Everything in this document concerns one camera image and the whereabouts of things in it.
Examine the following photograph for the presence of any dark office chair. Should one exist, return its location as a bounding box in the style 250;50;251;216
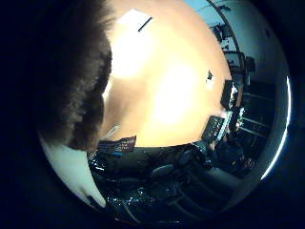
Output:
148;162;176;179

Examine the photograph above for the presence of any small black white tag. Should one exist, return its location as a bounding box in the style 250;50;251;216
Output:
205;70;215;91

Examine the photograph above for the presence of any black box device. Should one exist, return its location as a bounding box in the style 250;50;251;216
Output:
220;79;238;110

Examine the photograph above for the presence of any person in dark clothes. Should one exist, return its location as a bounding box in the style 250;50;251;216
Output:
208;135;255;179

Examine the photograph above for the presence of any white paper sheet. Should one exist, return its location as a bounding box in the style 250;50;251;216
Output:
116;8;153;33

